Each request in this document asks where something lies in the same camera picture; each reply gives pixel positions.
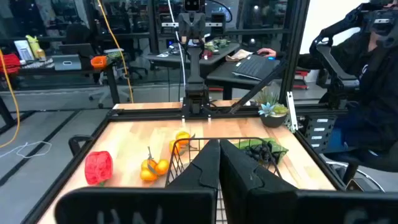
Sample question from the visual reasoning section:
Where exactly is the red bell pepper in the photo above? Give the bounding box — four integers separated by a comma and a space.
84, 151, 114, 186

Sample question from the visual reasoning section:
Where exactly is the white box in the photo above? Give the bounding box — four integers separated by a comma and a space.
14, 39, 35, 62

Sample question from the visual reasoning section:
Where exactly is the grey box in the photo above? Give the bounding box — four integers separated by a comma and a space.
51, 54, 82, 72

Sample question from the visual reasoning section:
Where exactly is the black panel with white labels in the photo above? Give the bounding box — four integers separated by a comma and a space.
303, 114, 338, 153

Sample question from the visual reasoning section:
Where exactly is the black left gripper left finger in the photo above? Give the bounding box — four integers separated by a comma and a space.
54, 139, 221, 224

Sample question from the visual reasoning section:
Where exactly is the black cable loop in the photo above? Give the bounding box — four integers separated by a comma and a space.
68, 134, 94, 156

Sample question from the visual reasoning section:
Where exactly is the dark grape bunch with leaf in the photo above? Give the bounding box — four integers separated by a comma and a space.
244, 142, 276, 165

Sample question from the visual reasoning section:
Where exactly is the white floor cable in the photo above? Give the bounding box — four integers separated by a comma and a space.
0, 140, 53, 159

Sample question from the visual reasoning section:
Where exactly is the black cluttered desk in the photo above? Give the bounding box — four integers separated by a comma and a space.
0, 58, 123, 105

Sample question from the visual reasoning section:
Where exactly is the black wire basket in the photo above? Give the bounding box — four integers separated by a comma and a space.
164, 136, 282, 224

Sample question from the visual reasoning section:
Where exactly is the yellow-green bottle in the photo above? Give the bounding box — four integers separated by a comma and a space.
25, 34, 43, 58

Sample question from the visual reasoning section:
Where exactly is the white metal bracket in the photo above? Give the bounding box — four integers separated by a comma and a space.
285, 91, 299, 133

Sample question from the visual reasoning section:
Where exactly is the black laptop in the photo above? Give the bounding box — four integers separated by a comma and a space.
231, 54, 280, 82

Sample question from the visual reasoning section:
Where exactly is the red bag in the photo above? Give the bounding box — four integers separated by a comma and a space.
0, 53, 21, 75

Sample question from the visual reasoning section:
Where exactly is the black office chair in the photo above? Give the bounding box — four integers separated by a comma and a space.
323, 149, 398, 192

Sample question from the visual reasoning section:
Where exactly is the black aluminium table frame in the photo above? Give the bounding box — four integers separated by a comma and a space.
21, 0, 348, 224

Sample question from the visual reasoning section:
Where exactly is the yellow hanging cable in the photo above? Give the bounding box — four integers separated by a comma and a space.
0, 49, 21, 149
97, 0, 134, 103

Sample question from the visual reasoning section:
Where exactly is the green cucumber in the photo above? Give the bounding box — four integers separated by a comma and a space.
234, 138, 289, 164

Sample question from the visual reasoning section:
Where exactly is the person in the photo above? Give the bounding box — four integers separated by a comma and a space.
275, 0, 398, 174

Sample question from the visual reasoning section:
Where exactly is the orange object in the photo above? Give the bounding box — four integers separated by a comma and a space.
90, 55, 108, 70

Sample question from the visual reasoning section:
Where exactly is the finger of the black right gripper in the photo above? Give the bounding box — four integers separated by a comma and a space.
179, 12, 193, 40
192, 12, 205, 40

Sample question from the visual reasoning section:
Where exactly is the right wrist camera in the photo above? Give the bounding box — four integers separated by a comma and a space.
183, 0, 201, 12

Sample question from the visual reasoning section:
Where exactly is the white hanging cable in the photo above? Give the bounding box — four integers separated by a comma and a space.
167, 0, 187, 91

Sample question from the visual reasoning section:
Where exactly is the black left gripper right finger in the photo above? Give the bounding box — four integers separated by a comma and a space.
220, 139, 398, 224

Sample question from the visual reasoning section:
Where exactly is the person's hand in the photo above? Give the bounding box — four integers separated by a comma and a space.
257, 47, 277, 58

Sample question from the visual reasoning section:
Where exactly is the succulent plant in black pot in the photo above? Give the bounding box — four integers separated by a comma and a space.
256, 88, 290, 128

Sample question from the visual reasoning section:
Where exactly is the brown paper bag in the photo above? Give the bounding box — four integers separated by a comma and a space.
225, 49, 254, 62

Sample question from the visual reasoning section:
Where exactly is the grey desk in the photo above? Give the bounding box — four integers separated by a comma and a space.
145, 42, 241, 94

